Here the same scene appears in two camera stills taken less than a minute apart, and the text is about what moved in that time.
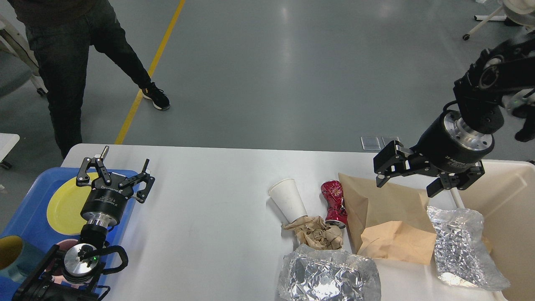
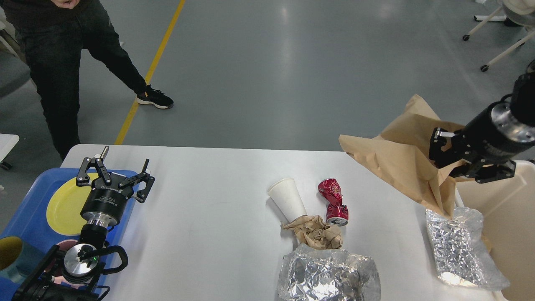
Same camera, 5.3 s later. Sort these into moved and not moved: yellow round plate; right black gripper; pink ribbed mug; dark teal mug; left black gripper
Moved: right black gripper
Not moved: dark teal mug; pink ribbed mug; left black gripper; yellow round plate
